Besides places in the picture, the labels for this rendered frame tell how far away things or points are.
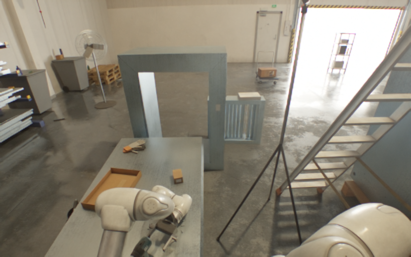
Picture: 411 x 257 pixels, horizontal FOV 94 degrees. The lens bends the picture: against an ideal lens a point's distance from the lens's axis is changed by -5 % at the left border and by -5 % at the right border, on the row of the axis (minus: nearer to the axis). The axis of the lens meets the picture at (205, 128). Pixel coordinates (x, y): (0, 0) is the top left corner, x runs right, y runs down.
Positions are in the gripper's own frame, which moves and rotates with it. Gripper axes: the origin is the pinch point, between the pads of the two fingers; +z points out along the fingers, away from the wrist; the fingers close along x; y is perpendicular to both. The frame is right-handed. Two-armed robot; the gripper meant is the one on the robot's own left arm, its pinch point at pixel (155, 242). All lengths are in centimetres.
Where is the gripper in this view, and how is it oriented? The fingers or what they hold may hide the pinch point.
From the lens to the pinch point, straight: 138.1
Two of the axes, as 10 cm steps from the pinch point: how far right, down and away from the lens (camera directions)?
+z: -4.3, 4.4, -7.9
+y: 0.2, 8.8, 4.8
